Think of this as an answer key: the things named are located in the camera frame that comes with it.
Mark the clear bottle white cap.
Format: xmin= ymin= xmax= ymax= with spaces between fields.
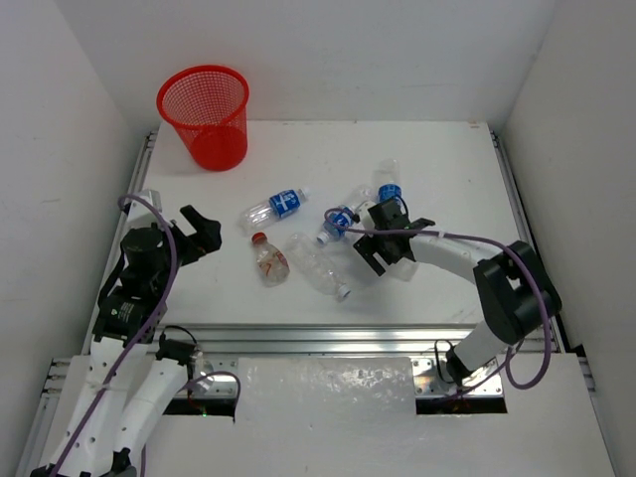
xmin=346 ymin=232 xmax=418 ymax=282

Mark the blue label bottle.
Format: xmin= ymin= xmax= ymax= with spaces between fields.
xmin=316 ymin=185 xmax=373 ymax=245
xmin=238 ymin=187 xmax=310 ymax=235
xmin=373 ymin=159 xmax=402 ymax=203

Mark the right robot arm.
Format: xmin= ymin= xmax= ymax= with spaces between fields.
xmin=354 ymin=198 xmax=562 ymax=387

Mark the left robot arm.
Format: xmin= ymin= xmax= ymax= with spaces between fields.
xmin=31 ymin=201 xmax=222 ymax=476

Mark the red mesh waste bin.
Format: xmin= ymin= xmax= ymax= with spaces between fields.
xmin=156 ymin=65 xmax=249 ymax=172

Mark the clear bottle blue cap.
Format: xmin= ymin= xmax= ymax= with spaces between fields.
xmin=285 ymin=234 xmax=351 ymax=302

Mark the red cap crushed bottle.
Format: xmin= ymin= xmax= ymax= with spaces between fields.
xmin=251 ymin=232 xmax=290 ymax=287

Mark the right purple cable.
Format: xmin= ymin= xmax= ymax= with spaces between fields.
xmin=324 ymin=206 xmax=556 ymax=398

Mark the purple cable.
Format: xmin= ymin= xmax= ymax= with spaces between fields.
xmin=324 ymin=206 xmax=556 ymax=398
xmin=49 ymin=193 xmax=241 ymax=477

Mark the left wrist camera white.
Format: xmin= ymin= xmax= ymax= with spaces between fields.
xmin=118 ymin=189 xmax=162 ymax=229

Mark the left aluminium side rail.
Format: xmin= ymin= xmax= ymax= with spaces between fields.
xmin=127 ymin=129 xmax=158 ymax=194

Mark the aluminium side rail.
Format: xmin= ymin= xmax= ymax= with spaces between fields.
xmin=127 ymin=129 xmax=158 ymax=194
xmin=490 ymin=130 xmax=530 ymax=240

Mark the aluminium front rail frame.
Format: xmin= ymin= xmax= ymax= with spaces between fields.
xmin=42 ymin=324 xmax=561 ymax=404

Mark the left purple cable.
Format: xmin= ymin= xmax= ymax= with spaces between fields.
xmin=49 ymin=193 xmax=241 ymax=477

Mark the right aluminium side rail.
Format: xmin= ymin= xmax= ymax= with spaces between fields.
xmin=490 ymin=130 xmax=530 ymax=240

